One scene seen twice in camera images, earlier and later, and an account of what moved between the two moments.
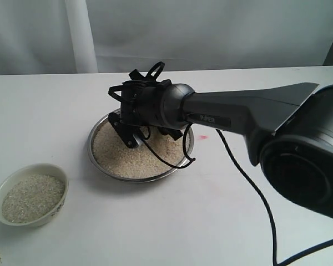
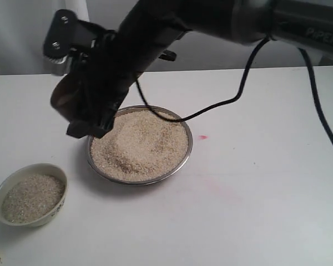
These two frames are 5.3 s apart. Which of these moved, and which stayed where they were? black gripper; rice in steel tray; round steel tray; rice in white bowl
Moved: black gripper
Stayed: round steel tray; rice in steel tray; rice in white bowl
